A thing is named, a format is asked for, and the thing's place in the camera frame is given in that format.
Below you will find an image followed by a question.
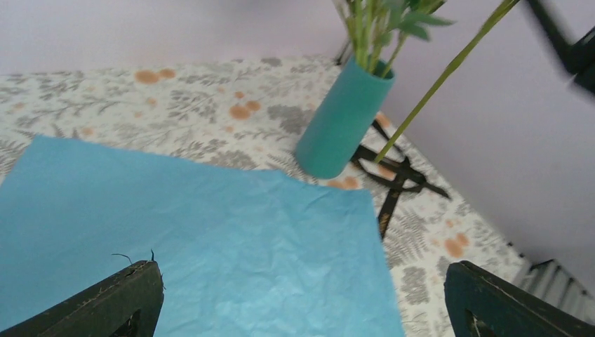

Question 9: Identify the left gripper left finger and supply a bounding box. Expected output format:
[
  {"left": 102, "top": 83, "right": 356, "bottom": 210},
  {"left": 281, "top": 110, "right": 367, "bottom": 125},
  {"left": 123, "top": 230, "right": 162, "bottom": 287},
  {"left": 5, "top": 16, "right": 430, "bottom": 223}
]
[{"left": 1, "top": 260, "right": 164, "bottom": 336}]

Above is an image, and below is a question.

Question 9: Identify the teal cylindrical vase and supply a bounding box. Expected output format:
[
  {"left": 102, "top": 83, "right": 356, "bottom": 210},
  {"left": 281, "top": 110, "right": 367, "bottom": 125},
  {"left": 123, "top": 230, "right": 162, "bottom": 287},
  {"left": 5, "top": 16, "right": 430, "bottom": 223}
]
[{"left": 294, "top": 58, "right": 396, "bottom": 179}]

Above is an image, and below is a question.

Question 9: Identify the peach rose stem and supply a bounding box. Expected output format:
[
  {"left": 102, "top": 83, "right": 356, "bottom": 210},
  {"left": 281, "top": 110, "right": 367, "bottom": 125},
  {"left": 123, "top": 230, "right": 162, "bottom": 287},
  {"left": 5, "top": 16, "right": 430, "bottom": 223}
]
[{"left": 333, "top": 0, "right": 455, "bottom": 79}]

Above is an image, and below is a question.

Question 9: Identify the artificial flower bouquet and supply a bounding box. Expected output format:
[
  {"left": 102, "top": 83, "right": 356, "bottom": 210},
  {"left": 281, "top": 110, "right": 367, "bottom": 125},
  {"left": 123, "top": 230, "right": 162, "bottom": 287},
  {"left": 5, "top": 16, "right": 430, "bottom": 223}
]
[{"left": 374, "top": 0, "right": 519, "bottom": 164}]

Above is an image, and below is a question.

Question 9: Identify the floral patterned table mat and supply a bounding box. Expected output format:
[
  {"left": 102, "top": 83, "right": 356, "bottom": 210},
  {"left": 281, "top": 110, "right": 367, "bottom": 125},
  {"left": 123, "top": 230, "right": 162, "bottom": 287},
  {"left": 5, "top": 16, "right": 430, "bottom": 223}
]
[{"left": 1, "top": 55, "right": 526, "bottom": 336}]

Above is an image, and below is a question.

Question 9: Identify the black ribbon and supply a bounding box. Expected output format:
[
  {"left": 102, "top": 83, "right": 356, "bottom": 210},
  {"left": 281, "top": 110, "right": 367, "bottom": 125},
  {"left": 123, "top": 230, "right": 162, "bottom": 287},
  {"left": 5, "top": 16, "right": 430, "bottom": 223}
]
[{"left": 350, "top": 143, "right": 452, "bottom": 239}]

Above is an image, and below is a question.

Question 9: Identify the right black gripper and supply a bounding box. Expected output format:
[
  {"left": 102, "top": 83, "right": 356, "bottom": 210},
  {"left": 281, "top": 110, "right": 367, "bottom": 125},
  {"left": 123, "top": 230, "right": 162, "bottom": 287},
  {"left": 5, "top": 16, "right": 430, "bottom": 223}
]
[{"left": 525, "top": 0, "right": 594, "bottom": 97}]

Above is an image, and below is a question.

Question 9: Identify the aluminium rail frame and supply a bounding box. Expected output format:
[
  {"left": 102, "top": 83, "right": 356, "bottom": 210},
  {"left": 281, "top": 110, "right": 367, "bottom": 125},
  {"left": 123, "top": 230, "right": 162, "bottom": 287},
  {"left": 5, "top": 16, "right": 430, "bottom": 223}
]
[{"left": 511, "top": 253, "right": 594, "bottom": 325}]

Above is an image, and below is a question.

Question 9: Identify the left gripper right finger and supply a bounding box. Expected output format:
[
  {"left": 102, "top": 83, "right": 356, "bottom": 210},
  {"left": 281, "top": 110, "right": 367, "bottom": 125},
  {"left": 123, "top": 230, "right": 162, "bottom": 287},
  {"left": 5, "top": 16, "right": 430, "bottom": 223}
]
[{"left": 444, "top": 260, "right": 594, "bottom": 336}]

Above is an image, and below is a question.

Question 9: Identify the blue wrapping paper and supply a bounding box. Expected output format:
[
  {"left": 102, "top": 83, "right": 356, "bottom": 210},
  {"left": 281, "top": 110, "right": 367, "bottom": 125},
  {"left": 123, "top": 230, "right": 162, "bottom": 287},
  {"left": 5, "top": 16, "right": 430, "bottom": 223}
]
[{"left": 1, "top": 136, "right": 404, "bottom": 336}]

